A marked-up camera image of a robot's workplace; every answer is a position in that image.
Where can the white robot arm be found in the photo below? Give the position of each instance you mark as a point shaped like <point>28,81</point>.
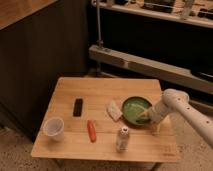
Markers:
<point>173,100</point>

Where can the clear plastic cup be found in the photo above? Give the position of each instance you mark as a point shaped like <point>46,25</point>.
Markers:
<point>54,128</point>

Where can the black rectangular remote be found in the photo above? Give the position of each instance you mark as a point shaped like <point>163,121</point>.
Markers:
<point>77,111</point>

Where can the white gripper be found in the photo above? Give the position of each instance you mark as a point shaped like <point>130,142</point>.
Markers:
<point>152,117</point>

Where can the wooden table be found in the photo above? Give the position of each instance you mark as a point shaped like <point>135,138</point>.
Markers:
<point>96,94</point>

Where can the orange carrot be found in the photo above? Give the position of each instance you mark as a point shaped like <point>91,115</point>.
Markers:
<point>91,131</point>

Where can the metal shelf rack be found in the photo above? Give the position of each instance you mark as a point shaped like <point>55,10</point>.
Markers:
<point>175,49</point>

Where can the vertical metal pole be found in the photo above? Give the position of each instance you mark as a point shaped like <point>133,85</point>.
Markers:
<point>100,41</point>

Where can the green ceramic bowl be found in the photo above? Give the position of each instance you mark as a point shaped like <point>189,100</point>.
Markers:
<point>133,109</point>

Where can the white plastic bottle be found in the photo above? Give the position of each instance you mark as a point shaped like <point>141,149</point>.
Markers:
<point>122,139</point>

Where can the white sponge block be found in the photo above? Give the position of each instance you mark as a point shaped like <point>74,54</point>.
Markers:
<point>114,111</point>

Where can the dark wooden cabinet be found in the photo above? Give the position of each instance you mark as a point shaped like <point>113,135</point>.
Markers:
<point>34,54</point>

